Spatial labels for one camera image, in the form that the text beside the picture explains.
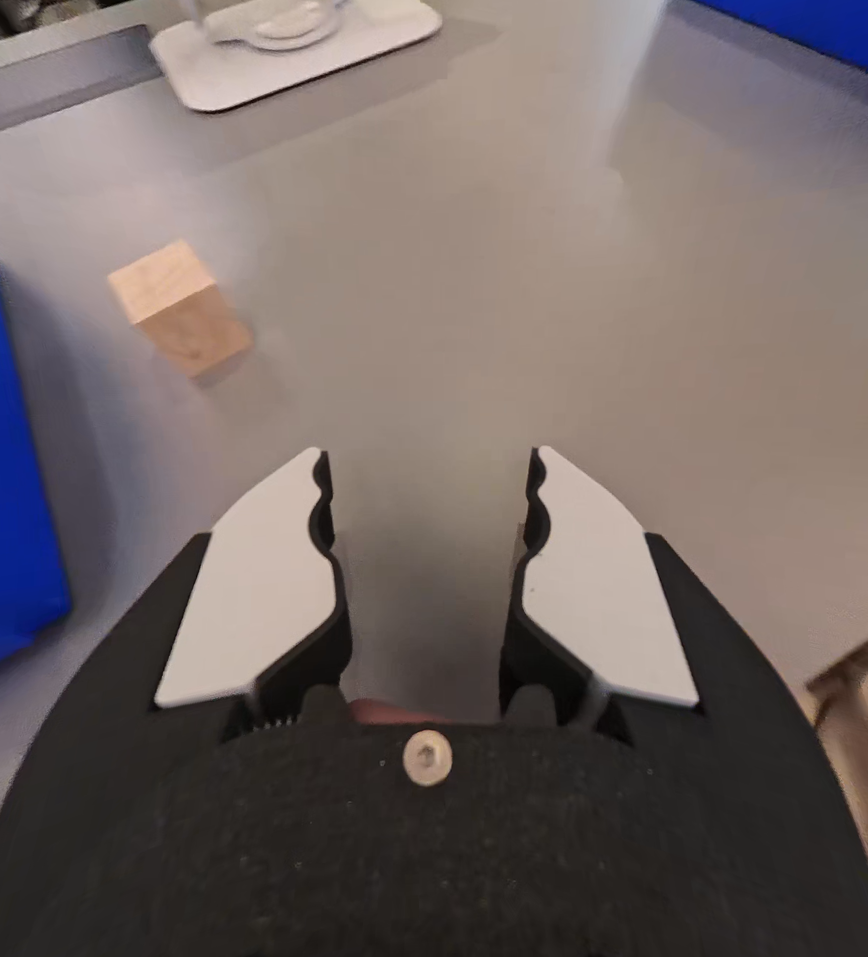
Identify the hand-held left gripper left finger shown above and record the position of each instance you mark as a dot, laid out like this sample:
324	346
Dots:
254	598

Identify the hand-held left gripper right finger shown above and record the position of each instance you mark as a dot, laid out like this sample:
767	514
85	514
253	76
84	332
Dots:
598	598

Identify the wooden cube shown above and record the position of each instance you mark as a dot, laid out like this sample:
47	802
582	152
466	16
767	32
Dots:
180	306

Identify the blue plastic bin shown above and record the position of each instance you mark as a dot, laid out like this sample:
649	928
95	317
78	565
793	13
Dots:
815	30

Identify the white rectangular tray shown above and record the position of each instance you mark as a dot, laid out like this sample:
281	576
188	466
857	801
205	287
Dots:
307	63

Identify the clear glass jar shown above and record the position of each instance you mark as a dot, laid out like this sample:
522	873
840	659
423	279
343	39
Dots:
284	26

